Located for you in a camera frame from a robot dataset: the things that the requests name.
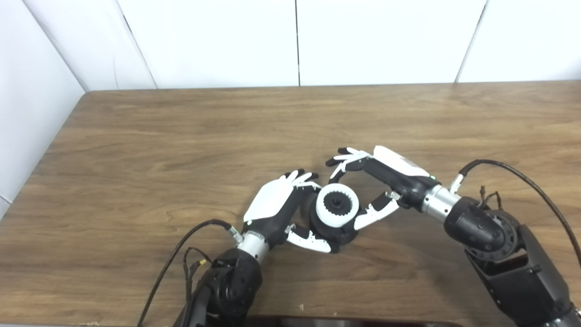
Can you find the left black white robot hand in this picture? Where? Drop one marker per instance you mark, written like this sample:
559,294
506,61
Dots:
272,202

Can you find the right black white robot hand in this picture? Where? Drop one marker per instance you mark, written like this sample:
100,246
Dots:
404,177

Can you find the round black plastic part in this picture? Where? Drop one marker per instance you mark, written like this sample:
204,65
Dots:
345,234

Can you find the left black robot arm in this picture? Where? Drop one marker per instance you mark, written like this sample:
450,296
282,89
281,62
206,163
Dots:
231,286

